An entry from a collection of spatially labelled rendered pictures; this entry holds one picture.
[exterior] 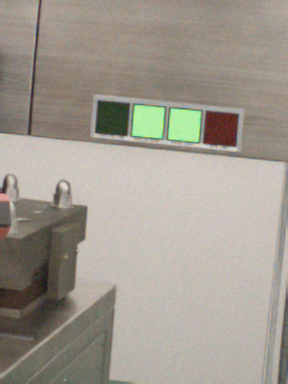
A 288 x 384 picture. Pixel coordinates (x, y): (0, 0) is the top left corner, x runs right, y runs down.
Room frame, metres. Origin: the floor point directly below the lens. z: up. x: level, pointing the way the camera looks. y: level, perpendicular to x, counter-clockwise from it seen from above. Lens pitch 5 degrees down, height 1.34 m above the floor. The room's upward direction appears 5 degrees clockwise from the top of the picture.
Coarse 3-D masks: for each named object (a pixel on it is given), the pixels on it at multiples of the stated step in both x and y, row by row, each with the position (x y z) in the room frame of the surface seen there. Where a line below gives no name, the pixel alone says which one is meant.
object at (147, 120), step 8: (136, 112) 2.10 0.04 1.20; (144, 112) 2.10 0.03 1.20; (152, 112) 2.10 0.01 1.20; (160, 112) 2.09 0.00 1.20; (136, 120) 2.10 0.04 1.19; (144, 120) 2.10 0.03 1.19; (152, 120) 2.10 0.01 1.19; (160, 120) 2.09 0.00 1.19; (136, 128) 2.10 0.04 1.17; (144, 128) 2.10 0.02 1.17; (152, 128) 2.10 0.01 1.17; (160, 128) 2.09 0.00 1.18; (152, 136) 2.10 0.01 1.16; (160, 136) 2.09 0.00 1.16
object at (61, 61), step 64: (0, 0) 2.15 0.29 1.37; (64, 0) 2.13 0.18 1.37; (128, 0) 2.11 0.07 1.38; (192, 0) 2.09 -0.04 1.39; (256, 0) 2.08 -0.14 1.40; (0, 64) 2.15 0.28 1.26; (64, 64) 2.13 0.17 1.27; (128, 64) 2.11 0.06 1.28; (192, 64) 2.09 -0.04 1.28; (256, 64) 2.07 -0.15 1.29; (0, 128) 2.15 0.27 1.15; (64, 128) 2.13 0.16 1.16; (256, 128) 2.07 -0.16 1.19
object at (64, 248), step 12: (60, 228) 1.95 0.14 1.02; (72, 228) 1.98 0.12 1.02; (60, 240) 1.92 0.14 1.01; (72, 240) 1.98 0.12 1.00; (60, 252) 1.92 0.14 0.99; (72, 252) 1.99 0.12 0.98; (60, 264) 1.92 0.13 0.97; (72, 264) 1.99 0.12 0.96; (48, 276) 1.93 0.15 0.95; (60, 276) 1.92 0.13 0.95; (72, 276) 2.00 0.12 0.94; (48, 288) 1.92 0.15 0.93; (60, 288) 1.93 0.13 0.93; (72, 288) 2.00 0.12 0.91
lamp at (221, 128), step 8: (208, 112) 2.08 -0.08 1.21; (208, 120) 2.08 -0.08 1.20; (216, 120) 2.08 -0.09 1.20; (224, 120) 2.07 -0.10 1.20; (232, 120) 2.07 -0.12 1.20; (208, 128) 2.08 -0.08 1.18; (216, 128) 2.08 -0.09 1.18; (224, 128) 2.07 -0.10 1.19; (232, 128) 2.07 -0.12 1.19; (208, 136) 2.08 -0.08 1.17; (216, 136) 2.08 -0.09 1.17; (224, 136) 2.07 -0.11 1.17; (232, 136) 2.07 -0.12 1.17; (232, 144) 2.07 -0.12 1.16
